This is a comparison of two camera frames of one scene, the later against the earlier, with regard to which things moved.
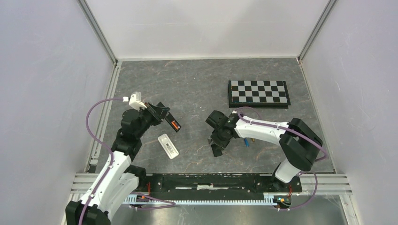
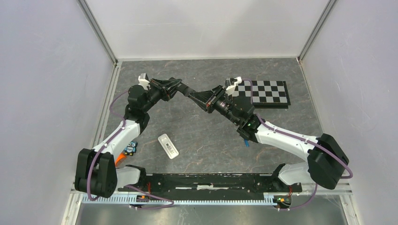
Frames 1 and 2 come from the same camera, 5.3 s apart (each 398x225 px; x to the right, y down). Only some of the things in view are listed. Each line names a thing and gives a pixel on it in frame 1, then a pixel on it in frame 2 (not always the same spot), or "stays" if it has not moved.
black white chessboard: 258,94 stays
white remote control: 168,146 stays
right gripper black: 221,143 → 207,99
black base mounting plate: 158,184 stays
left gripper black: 157,113 → 160,85
